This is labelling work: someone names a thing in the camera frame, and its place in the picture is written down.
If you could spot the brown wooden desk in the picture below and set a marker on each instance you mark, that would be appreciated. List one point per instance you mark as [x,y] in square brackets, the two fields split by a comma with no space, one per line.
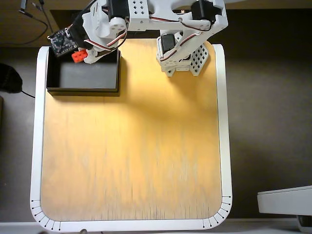
[14,26]

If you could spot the red lego block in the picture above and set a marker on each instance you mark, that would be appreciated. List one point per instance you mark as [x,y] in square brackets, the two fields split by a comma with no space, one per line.
[79,56]

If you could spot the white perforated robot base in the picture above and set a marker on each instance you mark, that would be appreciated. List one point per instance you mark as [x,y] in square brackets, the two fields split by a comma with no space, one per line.
[197,58]

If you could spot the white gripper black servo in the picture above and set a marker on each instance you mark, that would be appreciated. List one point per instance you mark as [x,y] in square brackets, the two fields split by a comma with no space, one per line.
[93,57]

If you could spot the black rectangular bin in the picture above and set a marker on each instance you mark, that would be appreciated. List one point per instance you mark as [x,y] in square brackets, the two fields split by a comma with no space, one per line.
[83,75]

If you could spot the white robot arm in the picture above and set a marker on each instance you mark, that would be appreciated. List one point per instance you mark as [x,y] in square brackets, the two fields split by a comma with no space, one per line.
[158,22]

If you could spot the black camera circuit board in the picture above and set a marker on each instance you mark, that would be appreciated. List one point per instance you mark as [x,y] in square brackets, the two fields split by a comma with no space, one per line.
[62,44]

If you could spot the white device housing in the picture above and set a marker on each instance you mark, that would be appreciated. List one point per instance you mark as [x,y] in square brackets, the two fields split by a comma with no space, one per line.
[285,201]

